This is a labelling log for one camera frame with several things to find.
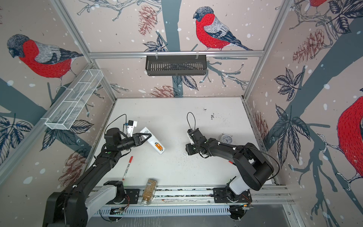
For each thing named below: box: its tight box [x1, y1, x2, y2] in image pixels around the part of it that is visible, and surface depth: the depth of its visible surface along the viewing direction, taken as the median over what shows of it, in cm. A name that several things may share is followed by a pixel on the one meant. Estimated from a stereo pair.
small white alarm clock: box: [221, 133, 233, 145], surface depth 94 cm
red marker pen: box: [121, 156, 134, 181], surface depth 87 cm
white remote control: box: [139, 126, 166, 155], surface depth 80 cm
